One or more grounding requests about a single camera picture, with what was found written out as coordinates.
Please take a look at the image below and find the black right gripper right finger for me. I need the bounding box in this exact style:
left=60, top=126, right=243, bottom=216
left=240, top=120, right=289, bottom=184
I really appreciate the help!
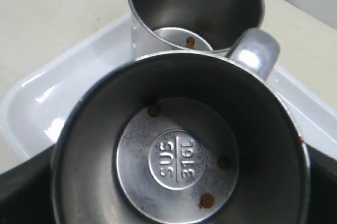
left=306, top=146, right=337, bottom=224

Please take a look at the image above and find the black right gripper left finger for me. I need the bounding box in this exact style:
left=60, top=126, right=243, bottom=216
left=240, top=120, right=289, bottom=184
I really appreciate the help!
left=1, top=147, right=70, bottom=223

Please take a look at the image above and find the steel mug with handle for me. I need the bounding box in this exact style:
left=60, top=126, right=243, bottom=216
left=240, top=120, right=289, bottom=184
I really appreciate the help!
left=51, top=29, right=311, bottom=224

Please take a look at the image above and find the steel mug with pellets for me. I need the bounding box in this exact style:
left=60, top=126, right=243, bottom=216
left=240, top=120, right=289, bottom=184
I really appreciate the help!
left=126, top=0, right=265, bottom=60

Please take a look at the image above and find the white plastic tray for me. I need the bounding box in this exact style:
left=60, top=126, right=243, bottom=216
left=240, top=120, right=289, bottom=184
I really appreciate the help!
left=1, top=14, right=336, bottom=173

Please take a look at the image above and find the brown pellet inside mug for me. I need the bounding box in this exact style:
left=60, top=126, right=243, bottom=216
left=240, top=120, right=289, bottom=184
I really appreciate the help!
left=217, top=156, right=231, bottom=170

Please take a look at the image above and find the brown pellet in far mug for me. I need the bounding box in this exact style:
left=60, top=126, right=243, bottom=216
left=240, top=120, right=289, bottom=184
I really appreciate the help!
left=185, top=37, right=195, bottom=49

